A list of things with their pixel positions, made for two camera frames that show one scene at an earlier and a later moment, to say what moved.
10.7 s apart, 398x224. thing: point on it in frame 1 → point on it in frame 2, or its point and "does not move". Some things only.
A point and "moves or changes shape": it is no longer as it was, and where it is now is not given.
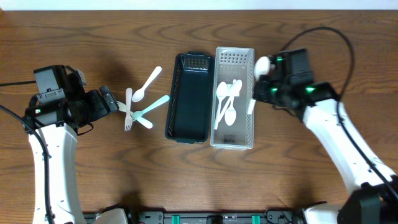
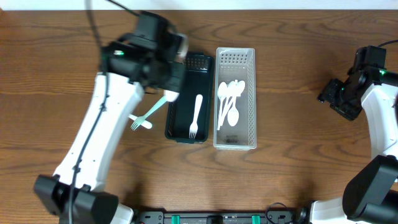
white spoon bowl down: [230, 114] does not move
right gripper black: [260, 88] → [329, 94]
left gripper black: [106, 98] → [175, 78]
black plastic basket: [189, 98] does not move
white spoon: [139, 94] moves or changes shape
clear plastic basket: [230, 64] does not move
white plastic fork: [128, 120] moves or changes shape
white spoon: [235, 89] → [222, 93]
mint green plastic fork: [136, 115] moves or changes shape
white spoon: [262, 67] → [231, 90]
